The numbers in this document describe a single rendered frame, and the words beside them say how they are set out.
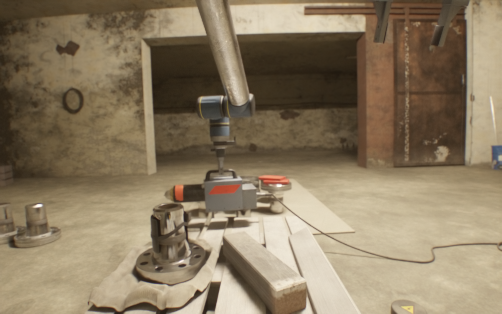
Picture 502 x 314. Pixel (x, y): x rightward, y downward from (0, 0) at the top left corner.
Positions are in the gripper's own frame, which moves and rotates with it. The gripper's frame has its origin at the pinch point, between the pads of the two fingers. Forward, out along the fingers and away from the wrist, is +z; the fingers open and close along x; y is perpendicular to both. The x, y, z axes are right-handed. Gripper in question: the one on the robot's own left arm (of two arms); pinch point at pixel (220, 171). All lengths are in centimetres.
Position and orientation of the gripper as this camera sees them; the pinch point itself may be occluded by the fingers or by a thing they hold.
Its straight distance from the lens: 146.5
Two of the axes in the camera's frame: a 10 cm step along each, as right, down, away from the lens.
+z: 0.3, 10.0, 0.8
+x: 1.7, 0.7, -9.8
